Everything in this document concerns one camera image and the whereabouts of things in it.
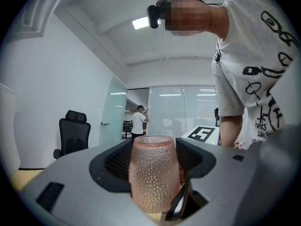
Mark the black office chair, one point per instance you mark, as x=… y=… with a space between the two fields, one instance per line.
x=73 y=135

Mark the person's head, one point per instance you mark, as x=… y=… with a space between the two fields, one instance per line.
x=200 y=18

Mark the black head camera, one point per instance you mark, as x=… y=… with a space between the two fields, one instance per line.
x=154 y=14

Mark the frosted glass partition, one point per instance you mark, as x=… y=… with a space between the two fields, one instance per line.
x=169 y=107

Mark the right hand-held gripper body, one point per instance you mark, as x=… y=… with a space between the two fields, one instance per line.
x=202 y=134

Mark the frosted glass door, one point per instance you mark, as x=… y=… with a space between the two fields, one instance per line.
x=113 y=107

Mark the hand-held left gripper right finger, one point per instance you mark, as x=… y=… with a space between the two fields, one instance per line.
x=225 y=178

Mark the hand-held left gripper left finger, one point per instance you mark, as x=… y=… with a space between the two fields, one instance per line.
x=82 y=196

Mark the pink checkered cloth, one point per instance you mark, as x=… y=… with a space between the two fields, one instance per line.
x=240 y=145

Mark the person's right forearm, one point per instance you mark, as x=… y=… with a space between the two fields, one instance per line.
x=230 y=131

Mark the white printed t-shirt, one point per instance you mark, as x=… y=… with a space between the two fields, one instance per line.
x=247 y=43

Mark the ceiling light panel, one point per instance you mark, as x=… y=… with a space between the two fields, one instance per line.
x=140 y=22

